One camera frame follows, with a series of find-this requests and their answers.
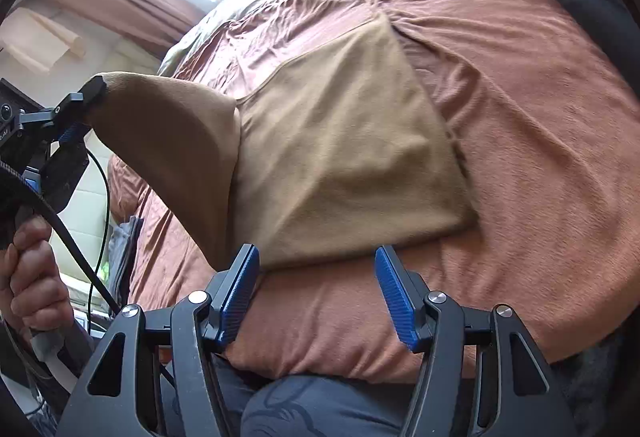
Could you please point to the brown printed t-shirt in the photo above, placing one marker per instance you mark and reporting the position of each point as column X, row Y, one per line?
column 340, row 142

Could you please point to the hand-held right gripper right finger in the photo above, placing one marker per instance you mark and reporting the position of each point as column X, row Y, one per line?
column 395, row 297

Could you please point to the grey folded garment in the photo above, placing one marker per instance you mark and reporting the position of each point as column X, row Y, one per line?
column 125, row 252

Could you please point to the person's left hand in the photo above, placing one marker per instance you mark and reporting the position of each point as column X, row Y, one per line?
column 35, row 282

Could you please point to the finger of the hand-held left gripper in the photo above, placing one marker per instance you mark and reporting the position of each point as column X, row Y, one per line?
column 72, row 133
column 75, row 104

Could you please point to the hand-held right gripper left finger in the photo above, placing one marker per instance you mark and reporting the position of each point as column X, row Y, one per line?
column 240, row 297

